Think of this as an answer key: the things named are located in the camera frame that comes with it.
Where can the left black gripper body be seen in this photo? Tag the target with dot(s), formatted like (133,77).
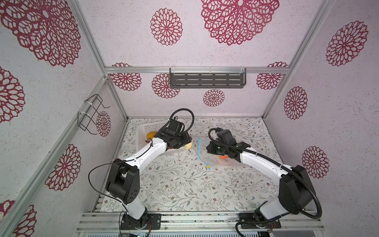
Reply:
(181,139)

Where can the yellow toy potato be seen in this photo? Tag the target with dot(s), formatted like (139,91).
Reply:
(151,135)

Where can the orange toy fruit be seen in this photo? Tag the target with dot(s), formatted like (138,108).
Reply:
(224,157)

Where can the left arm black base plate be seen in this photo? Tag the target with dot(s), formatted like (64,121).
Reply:
(146,222)

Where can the clear zip top bag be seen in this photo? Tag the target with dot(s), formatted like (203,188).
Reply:
(212,162)

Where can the white perforated plastic basket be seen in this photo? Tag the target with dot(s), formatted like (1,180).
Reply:
(143,129)

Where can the black wire wall rack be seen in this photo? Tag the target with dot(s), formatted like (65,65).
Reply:
(86,118)

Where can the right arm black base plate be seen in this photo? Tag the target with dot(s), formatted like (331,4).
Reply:
(251,220)

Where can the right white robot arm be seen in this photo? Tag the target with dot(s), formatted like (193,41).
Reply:
(296,193)

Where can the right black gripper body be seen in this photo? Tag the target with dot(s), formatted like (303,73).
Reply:
(216,148)

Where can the grey slotted wall shelf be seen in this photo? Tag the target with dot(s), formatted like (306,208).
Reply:
(207,80)

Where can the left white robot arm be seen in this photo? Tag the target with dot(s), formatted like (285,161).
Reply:
(123,183)

